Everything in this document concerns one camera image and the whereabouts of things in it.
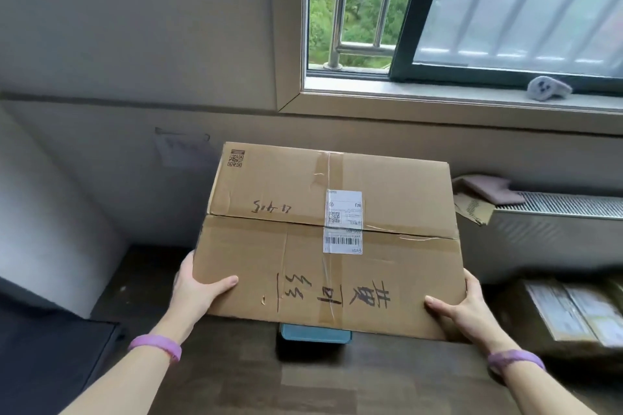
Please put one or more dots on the purple wristband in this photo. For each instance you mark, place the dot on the purple wristband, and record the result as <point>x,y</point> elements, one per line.
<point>515,360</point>
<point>156,345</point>

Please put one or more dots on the large brown cardboard box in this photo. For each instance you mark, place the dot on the large brown cardboard box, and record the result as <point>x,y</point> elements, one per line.
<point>336,239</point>

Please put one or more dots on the mauve folded cloth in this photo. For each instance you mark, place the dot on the mauve folded cloth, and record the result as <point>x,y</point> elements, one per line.
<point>489,188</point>

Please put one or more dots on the white shipping label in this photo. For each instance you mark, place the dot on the white shipping label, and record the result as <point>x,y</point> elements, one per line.
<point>343,221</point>

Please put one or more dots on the person's left forearm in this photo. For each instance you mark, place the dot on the person's left forearm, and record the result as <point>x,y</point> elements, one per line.
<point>121,378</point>

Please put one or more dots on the teal plastic container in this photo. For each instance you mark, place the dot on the teal plastic container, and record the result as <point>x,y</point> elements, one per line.
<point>315,333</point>

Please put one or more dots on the labelled brown cardboard box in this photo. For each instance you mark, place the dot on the labelled brown cardboard box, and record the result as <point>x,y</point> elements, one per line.
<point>567,315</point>

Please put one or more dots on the purple left wristband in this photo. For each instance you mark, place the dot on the purple left wristband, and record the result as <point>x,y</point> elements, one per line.
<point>156,345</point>

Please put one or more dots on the metal window guard rail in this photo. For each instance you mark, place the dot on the metal window guard rail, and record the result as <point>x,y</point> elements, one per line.
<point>360,47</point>

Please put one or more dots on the person's left thumb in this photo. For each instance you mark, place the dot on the person's left thumb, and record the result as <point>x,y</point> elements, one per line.
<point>220,286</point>

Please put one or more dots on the person's right thumb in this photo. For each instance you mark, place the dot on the person's right thumb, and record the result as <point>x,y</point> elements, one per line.
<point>444,304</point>

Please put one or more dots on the person's right hand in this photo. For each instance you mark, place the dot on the person's right hand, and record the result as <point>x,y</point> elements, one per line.
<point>469,313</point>

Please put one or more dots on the white radiator heater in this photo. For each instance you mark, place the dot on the white radiator heater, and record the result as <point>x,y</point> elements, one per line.
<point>550,234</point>

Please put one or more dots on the purple right wristband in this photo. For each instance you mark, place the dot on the purple right wristband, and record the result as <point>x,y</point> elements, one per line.
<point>515,360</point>

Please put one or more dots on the dark sliding window frame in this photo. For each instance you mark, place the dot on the dark sliding window frame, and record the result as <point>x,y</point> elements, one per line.
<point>506,64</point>

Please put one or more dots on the person's left hand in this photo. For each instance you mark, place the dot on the person's left hand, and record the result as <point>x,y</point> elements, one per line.
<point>192,291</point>

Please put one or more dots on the person's right forearm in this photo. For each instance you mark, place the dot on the person's right forearm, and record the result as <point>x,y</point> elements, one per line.
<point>542,383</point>

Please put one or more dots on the torn cardboard piece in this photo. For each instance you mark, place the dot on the torn cardboard piece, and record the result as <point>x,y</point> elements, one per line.
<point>472,209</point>

